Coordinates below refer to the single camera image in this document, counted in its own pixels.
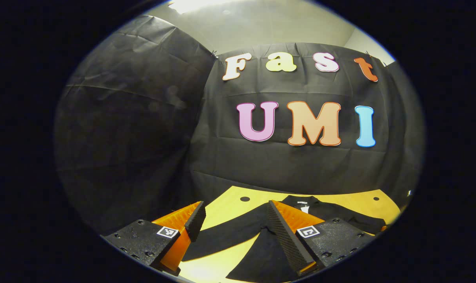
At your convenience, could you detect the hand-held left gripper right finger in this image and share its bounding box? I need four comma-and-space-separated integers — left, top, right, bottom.
267, 200, 376, 277

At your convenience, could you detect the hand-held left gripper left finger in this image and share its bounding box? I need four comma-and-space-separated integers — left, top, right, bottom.
100, 201, 206, 276

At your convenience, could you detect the black coat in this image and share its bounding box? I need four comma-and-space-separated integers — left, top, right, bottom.
182, 195, 387, 283

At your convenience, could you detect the black backdrop cloth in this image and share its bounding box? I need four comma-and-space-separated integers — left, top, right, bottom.
53, 15, 425, 236

